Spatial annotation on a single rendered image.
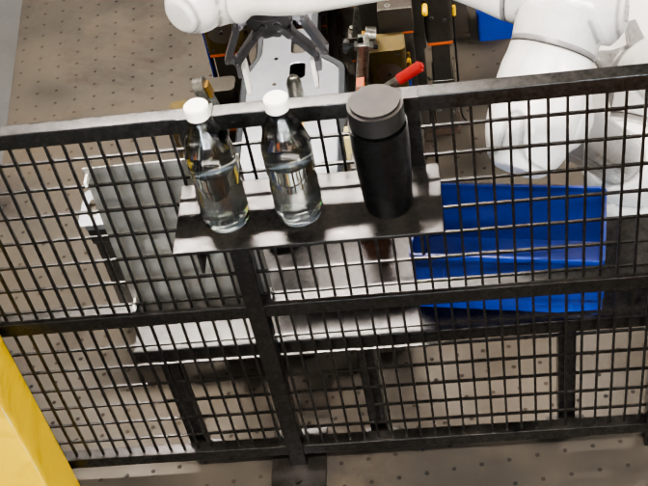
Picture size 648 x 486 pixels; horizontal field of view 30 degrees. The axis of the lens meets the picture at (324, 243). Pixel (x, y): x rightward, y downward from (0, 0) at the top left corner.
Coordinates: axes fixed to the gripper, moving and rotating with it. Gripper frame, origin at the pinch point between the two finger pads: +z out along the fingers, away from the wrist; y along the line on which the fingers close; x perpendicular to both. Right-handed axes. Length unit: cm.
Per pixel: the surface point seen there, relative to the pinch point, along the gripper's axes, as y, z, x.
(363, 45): 16.2, -7.8, -1.7
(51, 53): -73, 44, 76
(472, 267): 33, 0, -51
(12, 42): -128, 113, 180
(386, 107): 23, -47, -66
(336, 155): 8.5, 13.7, -7.1
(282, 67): -3.3, 13.7, 21.6
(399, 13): 22.5, 3.0, 21.6
